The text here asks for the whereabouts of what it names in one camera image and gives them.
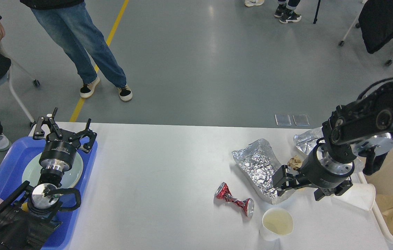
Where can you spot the crushed red soda can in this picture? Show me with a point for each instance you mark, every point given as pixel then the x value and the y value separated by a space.
pixel 223 193

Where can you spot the pink ceramic plate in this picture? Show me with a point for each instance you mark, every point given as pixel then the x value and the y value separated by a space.
pixel 75 181

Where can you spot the crumpled brown paper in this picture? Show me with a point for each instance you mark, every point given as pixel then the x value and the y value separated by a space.
pixel 295 163

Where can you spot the white office chair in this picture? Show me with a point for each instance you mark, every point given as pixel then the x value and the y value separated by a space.
pixel 9 79

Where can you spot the chair with black jacket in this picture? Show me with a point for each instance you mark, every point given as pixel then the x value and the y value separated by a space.
pixel 375 20

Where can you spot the small crumpled foil sheet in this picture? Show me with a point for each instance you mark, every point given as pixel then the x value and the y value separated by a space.
pixel 306 141

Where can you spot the large crumpled foil tray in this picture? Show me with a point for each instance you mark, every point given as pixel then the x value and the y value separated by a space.
pixel 259 163

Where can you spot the white paper cup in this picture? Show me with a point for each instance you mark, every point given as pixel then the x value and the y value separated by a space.
pixel 276 222

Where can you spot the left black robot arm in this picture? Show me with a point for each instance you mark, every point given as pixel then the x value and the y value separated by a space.
pixel 27 215

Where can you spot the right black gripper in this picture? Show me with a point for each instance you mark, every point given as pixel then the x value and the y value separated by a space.
pixel 318 169

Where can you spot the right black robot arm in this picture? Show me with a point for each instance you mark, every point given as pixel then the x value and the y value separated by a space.
pixel 361 128

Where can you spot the green ceramic plate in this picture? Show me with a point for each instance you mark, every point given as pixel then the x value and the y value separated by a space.
pixel 32 171

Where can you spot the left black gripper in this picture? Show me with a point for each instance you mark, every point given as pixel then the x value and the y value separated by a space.
pixel 59 152

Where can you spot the blue plastic tray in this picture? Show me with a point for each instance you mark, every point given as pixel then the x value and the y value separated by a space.
pixel 11 172

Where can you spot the person in black sneakers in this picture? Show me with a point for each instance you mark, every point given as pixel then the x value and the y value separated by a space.
pixel 285 11

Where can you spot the teal ceramic mug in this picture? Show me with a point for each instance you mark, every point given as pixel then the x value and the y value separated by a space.
pixel 25 207

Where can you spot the person in blue jeans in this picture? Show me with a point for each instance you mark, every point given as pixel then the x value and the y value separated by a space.
pixel 70 26

